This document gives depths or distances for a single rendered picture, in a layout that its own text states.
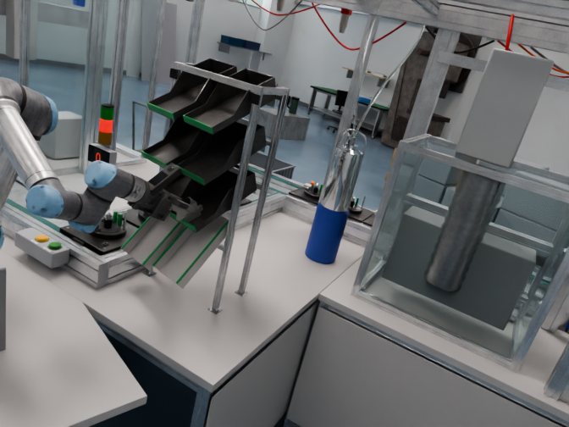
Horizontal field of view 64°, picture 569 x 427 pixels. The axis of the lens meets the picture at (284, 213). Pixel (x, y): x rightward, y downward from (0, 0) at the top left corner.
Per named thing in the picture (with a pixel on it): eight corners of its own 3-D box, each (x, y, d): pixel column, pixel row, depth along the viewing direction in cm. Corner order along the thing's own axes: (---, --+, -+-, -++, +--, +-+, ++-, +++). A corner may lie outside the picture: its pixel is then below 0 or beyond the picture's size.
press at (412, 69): (453, 163, 1084) (503, 29, 978) (424, 163, 990) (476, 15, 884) (399, 143, 1186) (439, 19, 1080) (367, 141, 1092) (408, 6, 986)
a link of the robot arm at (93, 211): (49, 216, 117) (71, 180, 117) (80, 220, 128) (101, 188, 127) (69, 233, 115) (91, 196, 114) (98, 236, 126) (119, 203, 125)
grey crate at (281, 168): (265, 200, 358) (271, 172, 350) (203, 174, 383) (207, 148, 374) (290, 191, 394) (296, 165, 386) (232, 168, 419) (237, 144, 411)
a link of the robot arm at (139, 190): (125, 169, 129) (140, 180, 124) (138, 174, 132) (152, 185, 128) (112, 191, 129) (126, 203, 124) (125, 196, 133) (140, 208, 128)
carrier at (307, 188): (323, 208, 266) (328, 189, 262) (288, 195, 275) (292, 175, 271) (338, 201, 287) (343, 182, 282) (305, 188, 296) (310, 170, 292)
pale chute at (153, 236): (149, 270, 155) (142, 264, 151) (127, 253, 162) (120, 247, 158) (202, 209, 163) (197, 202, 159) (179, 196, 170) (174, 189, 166)
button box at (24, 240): (51, 268, 158) (52, 253, 155) (13, 246, 166) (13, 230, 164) (69, 263, 164) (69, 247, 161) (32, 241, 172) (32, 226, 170)
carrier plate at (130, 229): (102, 257, 163) (103, 252, 162) (59, 231, 172) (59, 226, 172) (151, 239, 184) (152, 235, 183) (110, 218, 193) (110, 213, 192)
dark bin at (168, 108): (174, 120, 138) (168, 97, 133) (148, 109, 145) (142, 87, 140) (239, 87, 154) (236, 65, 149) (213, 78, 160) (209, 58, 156)
